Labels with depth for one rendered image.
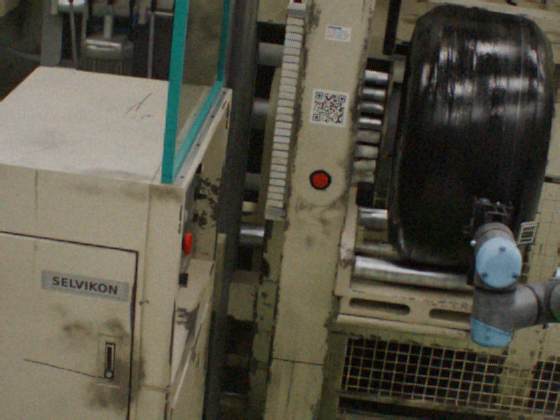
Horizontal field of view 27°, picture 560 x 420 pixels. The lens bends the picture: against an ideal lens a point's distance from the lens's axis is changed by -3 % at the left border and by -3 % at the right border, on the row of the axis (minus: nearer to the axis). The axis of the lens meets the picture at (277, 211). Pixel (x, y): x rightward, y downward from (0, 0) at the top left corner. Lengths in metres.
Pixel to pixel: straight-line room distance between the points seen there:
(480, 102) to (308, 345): 0.72
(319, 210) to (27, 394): 0.81
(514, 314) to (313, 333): 0.72
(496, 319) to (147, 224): 0.62
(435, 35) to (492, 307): 0.62
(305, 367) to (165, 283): 0.85
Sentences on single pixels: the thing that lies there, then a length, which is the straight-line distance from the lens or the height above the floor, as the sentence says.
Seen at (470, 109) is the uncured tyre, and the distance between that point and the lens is 2.34.
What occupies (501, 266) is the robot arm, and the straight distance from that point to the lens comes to 2.03.
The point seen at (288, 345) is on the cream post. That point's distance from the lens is 2.73.
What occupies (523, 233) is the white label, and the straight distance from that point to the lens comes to 2.43.
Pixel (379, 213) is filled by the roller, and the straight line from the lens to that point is 2.81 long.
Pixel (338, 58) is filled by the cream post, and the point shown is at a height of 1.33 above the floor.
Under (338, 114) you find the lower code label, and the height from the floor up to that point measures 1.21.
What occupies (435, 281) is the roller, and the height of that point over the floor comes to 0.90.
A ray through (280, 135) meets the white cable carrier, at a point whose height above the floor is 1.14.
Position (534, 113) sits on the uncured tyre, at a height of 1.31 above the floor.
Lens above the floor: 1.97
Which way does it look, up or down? 22 degrees down
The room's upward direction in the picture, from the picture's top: 7 degrees clockwise
